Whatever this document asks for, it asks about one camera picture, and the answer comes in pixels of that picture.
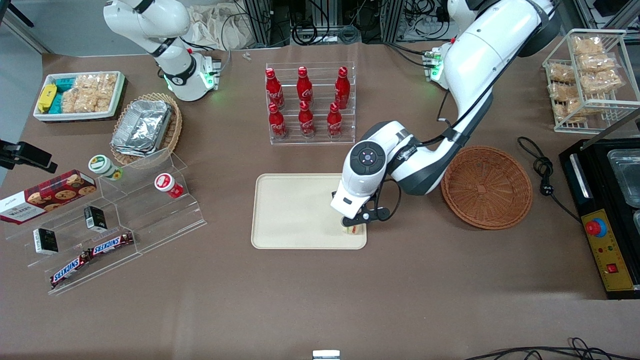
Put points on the red lid yogurt cup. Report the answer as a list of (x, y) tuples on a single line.
[(165, 182)]

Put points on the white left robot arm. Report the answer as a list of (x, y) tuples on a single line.
[(480, 60)]

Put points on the yellow snack packet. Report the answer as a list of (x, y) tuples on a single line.
[(47, 97)]

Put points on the aluminium frame post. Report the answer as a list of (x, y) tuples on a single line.
[(259, 22), (392, 20)]

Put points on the stacked aluminium foil containers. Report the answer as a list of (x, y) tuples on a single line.
[(142, 127)]

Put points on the silver metal bar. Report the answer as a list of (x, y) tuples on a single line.
[(610, 131)]

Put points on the small black carton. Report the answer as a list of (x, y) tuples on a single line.
[(95, 218), (46, 241)]

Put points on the beige rectangular tray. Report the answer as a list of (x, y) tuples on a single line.
[(295, 211)]

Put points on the black tripod leg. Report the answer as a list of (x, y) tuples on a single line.
[(17, 14)]

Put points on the black countertop appliance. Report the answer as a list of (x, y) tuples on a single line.
[(600, 200)]

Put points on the yellow control panel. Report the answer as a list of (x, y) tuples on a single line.
[(617, 250)]

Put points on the teal snack packet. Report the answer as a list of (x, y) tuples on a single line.
[(65, 84), (56, 103)]

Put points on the red tartan cookie box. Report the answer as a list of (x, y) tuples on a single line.
[(45, 197)]

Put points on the Snickers chocolate bar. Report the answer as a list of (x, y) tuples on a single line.
[(69, 271), (111, 243)]

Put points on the green lid yogurt cup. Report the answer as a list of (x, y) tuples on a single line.
[(101, 165)]

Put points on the round brown wicker basket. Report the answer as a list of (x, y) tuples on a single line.
[(487, 187)]

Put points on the triangle sandwich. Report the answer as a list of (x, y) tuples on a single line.
[(352, 230)]

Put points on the red emergency stop button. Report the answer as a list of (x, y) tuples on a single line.
[(595, 228)]

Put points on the white plastic bin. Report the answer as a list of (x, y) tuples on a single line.
[(75, 116)]

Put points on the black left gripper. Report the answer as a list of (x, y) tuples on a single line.
[(333, 194)]

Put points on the oval light wicker basket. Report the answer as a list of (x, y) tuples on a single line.
[(176, 127)]

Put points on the clear acrylic stepped display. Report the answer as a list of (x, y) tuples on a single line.
[(150, 220)]

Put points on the black camera clamp mount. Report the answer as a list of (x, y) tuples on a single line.
[(27, 155)]

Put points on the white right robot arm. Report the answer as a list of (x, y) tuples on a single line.
[(150, 25)]

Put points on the clear acrylic bottle rack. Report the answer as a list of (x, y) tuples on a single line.
[(320, 141)]

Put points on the red cola bottle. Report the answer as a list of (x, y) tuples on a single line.
[(277, 122), (334, 121), (274, 90), (342, 90), (306, 121), (304, 89)]

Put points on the clear bag of rice crackers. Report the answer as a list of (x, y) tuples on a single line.
[(596, 63), (561, 73), (563, 92), (602, 81), (572, 111), (587, 45)]

